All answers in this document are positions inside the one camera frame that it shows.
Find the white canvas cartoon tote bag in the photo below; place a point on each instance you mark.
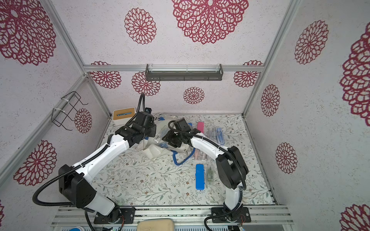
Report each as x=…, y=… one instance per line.
x=156, y=147

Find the white wooden-top tissue box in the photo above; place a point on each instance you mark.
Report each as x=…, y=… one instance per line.
x=122, y=116

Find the long blue pencil case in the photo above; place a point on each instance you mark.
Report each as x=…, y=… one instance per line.
x=200, y=177

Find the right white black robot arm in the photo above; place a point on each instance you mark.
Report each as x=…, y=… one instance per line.
x=231, y=167

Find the black wire wall rack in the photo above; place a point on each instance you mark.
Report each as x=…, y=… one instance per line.
x=60, y=115

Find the pink plastic pencil case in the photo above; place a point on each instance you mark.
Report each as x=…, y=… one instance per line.
x=201, y=126

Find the beige cushioned pad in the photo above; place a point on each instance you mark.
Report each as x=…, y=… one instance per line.
x=156, y=225

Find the clear case with green item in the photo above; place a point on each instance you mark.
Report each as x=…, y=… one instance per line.
x=209, y=176

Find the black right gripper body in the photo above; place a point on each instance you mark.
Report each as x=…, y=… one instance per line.
x=169, y=137

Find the clear case with pink pens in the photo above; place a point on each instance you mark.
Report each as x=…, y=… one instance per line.
x=200, y=155

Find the clear case with blue compass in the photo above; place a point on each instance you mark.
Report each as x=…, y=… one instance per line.
x=220, y=136

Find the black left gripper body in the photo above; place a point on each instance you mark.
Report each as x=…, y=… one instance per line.
x=151, y=132

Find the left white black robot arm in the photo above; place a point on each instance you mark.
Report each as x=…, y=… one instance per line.
x=75, y=181

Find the clear plastic compass set case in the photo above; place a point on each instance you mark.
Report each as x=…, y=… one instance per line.
x=211, y=134

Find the floral table mat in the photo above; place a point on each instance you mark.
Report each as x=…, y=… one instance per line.
x=134, y=179

